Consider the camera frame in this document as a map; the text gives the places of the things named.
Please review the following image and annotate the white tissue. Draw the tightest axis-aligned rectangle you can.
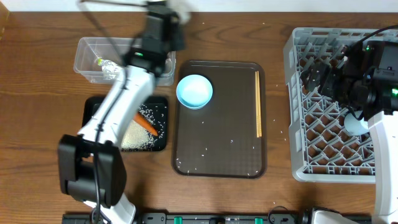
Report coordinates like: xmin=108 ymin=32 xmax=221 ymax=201
xmin=169 ymin=0 xmax=191 ymax=24

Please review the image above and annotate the light blue cup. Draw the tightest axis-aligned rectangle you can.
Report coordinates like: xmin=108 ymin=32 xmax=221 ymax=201
xmin=344 ymin=113 xmax=369 ymax=136

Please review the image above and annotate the light blue bowl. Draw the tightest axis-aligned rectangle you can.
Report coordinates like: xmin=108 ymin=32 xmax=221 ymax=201
xmin=176 ymin=74 xmax=213 ymax=110

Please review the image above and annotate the yellow green snack wrapper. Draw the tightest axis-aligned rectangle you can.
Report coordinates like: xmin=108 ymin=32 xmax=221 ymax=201
xmin=97 ymin=58 xmax=123 ymax=80

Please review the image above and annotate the orange carrot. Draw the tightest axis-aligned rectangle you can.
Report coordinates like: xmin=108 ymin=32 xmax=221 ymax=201
xmin=133 ymin=113 xmax=158 ymax=136

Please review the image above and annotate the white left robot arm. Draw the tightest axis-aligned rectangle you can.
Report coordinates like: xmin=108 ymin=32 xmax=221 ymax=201
xmin=57 ymin=6 xmax=184 ymax=223

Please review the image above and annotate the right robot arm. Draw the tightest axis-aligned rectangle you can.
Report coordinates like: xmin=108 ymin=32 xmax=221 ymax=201
xmin=300 ymin=37 xmax=397 ymax=223

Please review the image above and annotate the grey dishwasher rack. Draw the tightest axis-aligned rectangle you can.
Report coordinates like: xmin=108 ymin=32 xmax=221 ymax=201
xmin=283 ymin=26 xmax=397 ymax=184

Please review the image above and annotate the black waste tray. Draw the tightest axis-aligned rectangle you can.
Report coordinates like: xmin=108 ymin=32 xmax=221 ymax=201
xmin=81 ymin=96 xmax=169 ymax=153

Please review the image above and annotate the clear plastic bin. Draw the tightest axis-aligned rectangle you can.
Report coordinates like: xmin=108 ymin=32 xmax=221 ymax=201
xmin=73 ymin=37 xmax=176 ymax=86

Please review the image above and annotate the spilled rice pile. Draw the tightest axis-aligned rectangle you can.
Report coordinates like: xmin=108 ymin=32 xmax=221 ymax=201
xmin=121 ymin=104 xmax=166 ymax=152

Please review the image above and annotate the brown serving tray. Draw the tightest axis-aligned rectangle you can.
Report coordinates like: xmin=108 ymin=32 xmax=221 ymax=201
xmin=172 ymin=60 xmax=267 ymax=179

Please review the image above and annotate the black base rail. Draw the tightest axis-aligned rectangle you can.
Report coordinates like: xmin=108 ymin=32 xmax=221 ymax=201
xmin=62 ymin=213 xmax=371 ymax=224

